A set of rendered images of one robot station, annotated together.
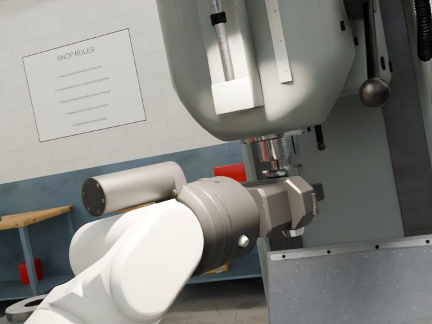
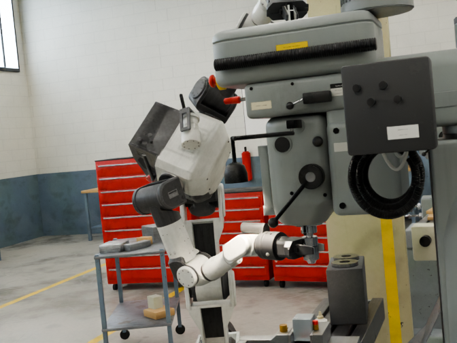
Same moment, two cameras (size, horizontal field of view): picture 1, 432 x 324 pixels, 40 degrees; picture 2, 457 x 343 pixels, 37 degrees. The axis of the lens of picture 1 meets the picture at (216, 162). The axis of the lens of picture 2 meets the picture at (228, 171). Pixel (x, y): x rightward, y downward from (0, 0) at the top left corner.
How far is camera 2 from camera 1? 2.13 m
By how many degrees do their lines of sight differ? 89
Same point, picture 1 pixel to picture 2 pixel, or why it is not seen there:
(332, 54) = (279, 204)
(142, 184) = (249, 228)
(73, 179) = not seen: outside the picture
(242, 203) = (268, 243)
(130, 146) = not seen: outside the picture
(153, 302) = (228, 256)
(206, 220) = (255, 243)
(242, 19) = (264, 187)
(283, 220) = (283, 254)
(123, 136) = not seen: outside the picture
